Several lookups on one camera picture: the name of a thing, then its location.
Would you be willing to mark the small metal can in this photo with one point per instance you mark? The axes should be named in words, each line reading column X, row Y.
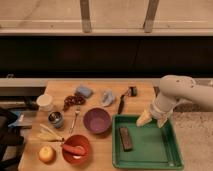
column 56, row 119

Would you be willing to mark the orange carrot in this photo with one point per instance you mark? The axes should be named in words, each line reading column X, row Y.
column 74, row 150

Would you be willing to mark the bunch of red grapes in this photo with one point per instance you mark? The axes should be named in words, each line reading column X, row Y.
column 73, row 100

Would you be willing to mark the red bowl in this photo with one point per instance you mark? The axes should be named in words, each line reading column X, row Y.
column 80, row 141

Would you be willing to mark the dark brown rectangular block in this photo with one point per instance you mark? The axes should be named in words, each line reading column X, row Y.
column 125, row 139

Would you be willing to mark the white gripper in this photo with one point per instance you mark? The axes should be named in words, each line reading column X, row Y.
column 156, row 113

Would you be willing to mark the metal fork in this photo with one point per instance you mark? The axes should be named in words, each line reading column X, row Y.
column 77, row 112

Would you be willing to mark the white cup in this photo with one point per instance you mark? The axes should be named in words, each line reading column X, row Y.
column 45, row 102

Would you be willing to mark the small black box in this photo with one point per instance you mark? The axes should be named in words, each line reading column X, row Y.
column 133, row 91

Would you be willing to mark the crumpled light blue cloth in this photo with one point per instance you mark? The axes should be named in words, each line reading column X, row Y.
column 108, row 98

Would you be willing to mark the yellow apple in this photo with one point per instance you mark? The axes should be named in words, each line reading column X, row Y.
column 46, row 154

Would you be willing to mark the green plastic tray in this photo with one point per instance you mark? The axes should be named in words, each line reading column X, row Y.
column 154, row 148

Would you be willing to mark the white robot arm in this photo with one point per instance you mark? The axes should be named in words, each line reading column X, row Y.
column 172, row 89

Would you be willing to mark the purple bowl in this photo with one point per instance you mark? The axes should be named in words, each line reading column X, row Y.
column 97, row 120

